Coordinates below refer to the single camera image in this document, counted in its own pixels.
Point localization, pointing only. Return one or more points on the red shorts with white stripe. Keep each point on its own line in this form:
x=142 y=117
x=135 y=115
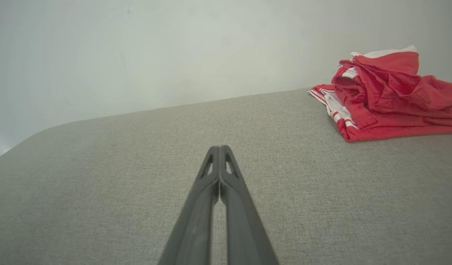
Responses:
x=395 y=92

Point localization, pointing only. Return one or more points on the red jersey with number 23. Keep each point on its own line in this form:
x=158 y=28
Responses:
x=352 y=134

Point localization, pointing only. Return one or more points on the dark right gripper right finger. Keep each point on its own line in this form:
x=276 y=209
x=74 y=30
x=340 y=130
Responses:
x=244 y=228

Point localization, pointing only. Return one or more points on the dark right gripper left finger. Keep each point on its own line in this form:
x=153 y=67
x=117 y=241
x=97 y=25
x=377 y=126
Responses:
x=194 y=228

